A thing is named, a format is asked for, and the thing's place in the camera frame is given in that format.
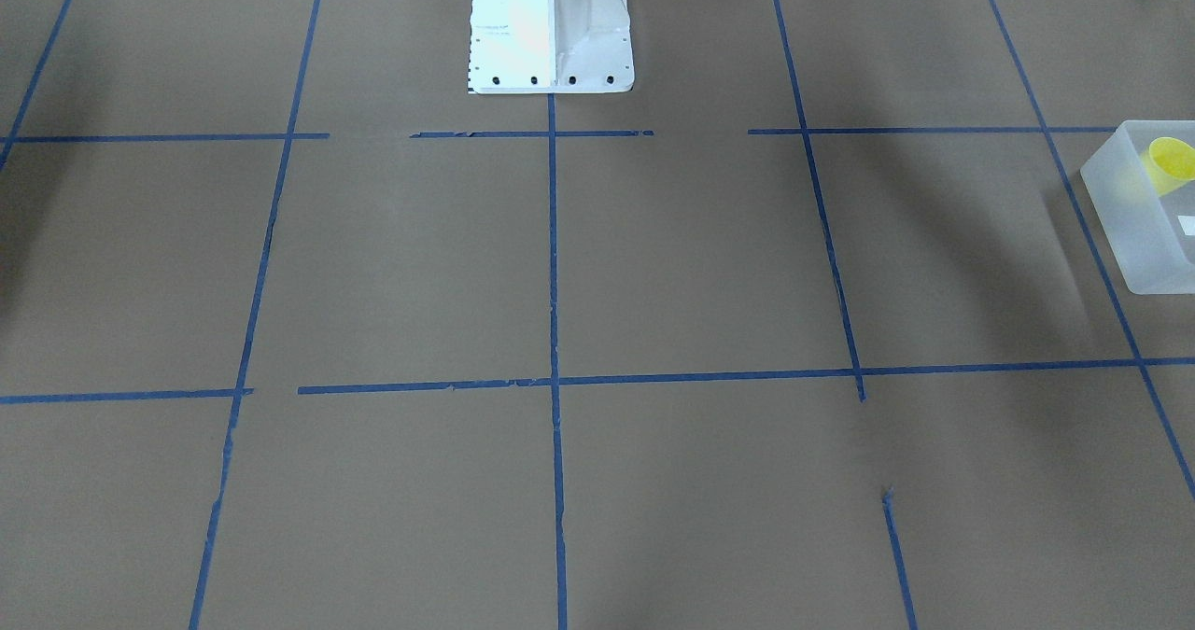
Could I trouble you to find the yellow plastic cup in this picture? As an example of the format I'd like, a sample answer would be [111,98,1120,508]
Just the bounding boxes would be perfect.
[1141,136,1194,197]

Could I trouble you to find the clear plastic storage box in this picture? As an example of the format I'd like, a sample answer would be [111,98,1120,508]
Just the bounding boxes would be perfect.
[1080,120,1194,295]

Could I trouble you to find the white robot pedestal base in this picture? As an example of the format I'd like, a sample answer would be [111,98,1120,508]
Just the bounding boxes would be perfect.
[467,0,636,94]

